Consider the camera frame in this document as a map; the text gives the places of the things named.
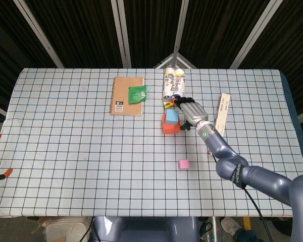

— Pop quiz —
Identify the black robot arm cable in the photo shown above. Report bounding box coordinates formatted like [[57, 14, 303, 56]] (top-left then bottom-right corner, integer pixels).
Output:
[[243, 186, 274, 242]]

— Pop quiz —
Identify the white plastic bin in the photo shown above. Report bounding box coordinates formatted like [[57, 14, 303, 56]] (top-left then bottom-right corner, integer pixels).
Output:
[[45, 216, 92, 242]]

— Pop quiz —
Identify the white sneaker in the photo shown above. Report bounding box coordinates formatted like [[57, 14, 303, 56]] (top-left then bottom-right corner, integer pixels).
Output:
[[221, 217, 243, 237]]

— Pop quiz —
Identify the wooden ruler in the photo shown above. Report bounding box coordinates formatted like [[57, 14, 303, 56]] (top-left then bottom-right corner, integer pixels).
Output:
[[214, 93, 231, 139]]

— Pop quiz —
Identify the dark trouser leg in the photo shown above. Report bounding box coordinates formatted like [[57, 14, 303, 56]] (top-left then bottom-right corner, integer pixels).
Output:
[[233, 228, 258, 242]]

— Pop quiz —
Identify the grey-blue robot torso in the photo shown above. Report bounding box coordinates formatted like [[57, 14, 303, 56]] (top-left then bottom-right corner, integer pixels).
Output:
[[90, 216, 200, 242]]

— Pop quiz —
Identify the plastic-wrapped tape roll pack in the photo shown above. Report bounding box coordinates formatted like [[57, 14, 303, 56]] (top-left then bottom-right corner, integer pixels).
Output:
[[162, 67, 186, 108]]

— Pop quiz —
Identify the green foil sachet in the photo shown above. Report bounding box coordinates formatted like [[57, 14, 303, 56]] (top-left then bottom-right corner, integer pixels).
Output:
[[128, 85, 147, 104]]

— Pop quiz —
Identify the dark pleated screen fabric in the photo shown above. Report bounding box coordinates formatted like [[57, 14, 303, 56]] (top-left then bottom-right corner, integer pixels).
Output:
[[0, 0, 303, 122]]

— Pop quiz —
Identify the white triangular screen foot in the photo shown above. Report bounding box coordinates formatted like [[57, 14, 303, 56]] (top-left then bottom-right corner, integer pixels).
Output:
[[153, 52, 198, 69]]

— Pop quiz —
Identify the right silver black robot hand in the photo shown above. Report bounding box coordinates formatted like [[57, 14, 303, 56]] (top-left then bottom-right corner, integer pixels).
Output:
[[173, 97, 209, 132]]

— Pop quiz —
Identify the large orange foam cube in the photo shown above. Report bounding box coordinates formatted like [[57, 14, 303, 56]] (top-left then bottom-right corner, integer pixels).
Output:
[[162, 113, 181, 135]]

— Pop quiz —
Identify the kraft spiral notebook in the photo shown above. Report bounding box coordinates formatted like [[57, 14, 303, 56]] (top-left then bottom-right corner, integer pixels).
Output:
[[109, 77, 144, 116]]

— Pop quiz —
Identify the medium blue foam cube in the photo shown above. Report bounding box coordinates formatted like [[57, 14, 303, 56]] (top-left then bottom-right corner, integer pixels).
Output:
[[165, 108, 180, 126]]

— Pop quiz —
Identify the checkered light blue tablecloth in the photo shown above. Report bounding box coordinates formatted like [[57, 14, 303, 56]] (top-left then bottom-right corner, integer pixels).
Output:
[[0, 67, 303, 220]]

